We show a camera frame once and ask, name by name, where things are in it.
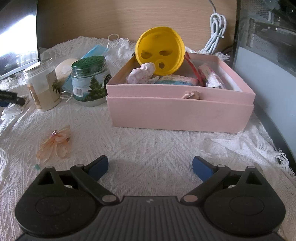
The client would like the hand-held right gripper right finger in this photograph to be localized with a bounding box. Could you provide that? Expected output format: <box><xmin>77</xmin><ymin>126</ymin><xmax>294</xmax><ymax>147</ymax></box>
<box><xmin>180</xmin><ymin>156</ymin><xmax>269</xmax><ymax>205</ymax></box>

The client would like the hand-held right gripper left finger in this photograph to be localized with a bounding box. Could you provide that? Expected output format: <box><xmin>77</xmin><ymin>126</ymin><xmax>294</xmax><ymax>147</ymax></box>
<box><xmin>37</xmin><ymin>156</ymin><xmax>119</xmax><ymax>205</ymax></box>

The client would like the cream round ball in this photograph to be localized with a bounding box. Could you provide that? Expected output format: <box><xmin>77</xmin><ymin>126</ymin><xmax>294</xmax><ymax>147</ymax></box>
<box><xmin>55</xmin><ymin>59</ymin><xmax>77</xmax><ymax>83</ymax></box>

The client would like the pink cardboard box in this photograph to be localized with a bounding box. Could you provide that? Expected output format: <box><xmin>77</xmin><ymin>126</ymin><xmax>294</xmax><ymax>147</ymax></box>
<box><xmin>105</xmin><ymin>52</ymin><xmax>256</xmax><ymax>133</ymax></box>

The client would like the white knitted cloth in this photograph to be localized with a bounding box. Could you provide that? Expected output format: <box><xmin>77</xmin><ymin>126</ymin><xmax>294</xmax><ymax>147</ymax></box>
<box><xmin>0</xmin><ymin>36</ymin><xmax>296</xmax><ymax>241</ymax></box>

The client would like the black monitor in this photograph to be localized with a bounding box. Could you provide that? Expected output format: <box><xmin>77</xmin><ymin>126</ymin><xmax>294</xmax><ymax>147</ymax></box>
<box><xmin>0</xmin><ymin>0</ymin><xmax>41</xmax><ymax>81</ymax></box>

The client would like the peach ribbon bow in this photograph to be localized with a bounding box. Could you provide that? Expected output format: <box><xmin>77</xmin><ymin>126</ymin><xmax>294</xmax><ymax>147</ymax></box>
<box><xmin>36</xmin><ymin>125</ymin><xmax>72</xmax><ymax>163</ymax></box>

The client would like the small beige bow knob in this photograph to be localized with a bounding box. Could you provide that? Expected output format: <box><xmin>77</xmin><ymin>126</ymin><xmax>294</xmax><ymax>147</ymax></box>
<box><xmin>181</xmin><ymin>90</ymin><xmax>201</xmax><ymax>100</ymax></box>

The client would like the glass panel computer case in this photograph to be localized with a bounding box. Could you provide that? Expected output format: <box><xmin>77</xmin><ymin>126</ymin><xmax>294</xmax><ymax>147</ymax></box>
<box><xmin>232</xmin><ymin>0</ymin><xmax>296</xmax><ymax>163</ymax></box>

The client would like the green lidded glass jar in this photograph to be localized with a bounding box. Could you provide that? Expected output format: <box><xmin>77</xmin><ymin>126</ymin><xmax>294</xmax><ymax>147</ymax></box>
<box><xmin>71</xmin><ymin>56</ymin><xmax>112</xmax><ymax>107</ymax></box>

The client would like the pink white packet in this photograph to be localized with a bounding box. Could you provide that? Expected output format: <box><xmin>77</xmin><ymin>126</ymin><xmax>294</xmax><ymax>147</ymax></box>
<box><xmin>197</xmin><ymin>64</ymin><xmax>226</xmax><ymax>90</ymax></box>

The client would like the white coiled cable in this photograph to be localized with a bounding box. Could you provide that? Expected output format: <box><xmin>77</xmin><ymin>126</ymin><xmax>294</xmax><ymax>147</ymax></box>
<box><xmin>201</xmin><ymin>0</ymin><xmax>228</xmax><ymax>55</ymax></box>

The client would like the yellow plastic lid with holes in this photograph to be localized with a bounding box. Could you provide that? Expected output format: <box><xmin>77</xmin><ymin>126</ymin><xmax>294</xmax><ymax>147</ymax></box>
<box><xmin>135</xmin><ymin>26</ymin><xmax>186</xmax><ymax>76</ymax></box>

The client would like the red strap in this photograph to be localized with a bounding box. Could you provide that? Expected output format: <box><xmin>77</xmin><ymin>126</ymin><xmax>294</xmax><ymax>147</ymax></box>
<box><xmin>184</xmin><ymin>53</ymin><xmax>202</xmax><ymax>87</ymax></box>

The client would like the clear plastic jar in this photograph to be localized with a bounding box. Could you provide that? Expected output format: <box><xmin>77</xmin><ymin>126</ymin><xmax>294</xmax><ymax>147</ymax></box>
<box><xmin>22</xmin><ymin>58</ymin><xmax>62</xmax><ymax>112</ymax></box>

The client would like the blue white tissue packet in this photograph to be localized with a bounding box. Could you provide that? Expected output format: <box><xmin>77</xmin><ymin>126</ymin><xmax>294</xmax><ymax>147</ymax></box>
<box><xmin>154</xmin><ymin>74</ymin><xmax>200</xmax><ymax>86</ymax></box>

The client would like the blue face mask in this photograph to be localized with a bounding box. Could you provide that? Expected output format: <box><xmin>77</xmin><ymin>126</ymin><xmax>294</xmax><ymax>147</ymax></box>
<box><xmin>60</xmin><ymin>34</ymin><xmax>121</xmax><ymax>103</ymax></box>

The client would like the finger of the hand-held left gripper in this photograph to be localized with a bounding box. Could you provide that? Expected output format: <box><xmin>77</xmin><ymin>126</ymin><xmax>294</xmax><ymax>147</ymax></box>
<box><xmin>0</xmin><ymin>90</ymin><xmax>26</xmax><ymax>107</ymax></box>

